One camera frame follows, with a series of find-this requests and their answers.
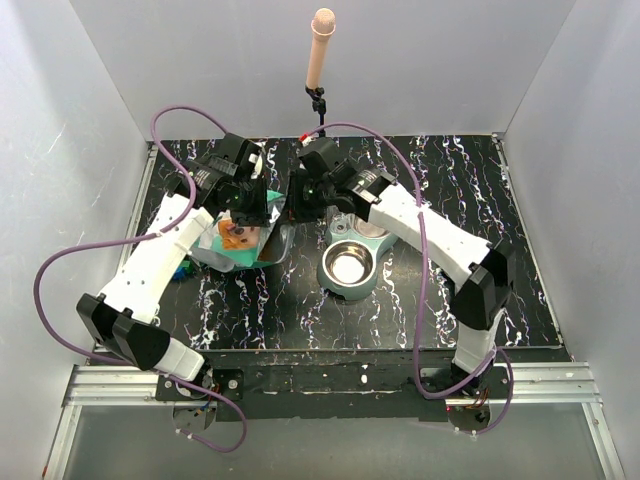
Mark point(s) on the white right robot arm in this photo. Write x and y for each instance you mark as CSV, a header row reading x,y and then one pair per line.
x,y
482,273

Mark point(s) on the black tripod stand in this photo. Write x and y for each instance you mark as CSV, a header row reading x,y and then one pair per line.
x,y
318,106

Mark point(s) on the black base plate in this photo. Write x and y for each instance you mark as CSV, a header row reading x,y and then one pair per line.
x,y
308,384

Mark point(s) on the beige microphone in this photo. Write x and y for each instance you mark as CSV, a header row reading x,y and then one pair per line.
x,y
323,27

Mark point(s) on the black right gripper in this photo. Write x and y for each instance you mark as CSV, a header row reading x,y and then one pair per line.
x,y
296,212

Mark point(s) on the teal double pet bowl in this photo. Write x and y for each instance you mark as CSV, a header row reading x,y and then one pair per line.
x,y
349,265

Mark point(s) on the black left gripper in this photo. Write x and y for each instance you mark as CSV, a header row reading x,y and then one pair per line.
x,y
260,216

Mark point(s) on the green pet food bag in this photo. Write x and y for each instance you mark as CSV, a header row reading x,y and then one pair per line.
x,y
227,247

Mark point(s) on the aluminium rail frame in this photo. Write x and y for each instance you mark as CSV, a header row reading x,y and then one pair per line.
x,y
534,383

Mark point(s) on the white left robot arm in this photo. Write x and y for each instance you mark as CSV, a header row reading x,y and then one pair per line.
x,y
120,316

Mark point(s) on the blue toy block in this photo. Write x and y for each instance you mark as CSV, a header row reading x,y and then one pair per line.
x,y
186,269

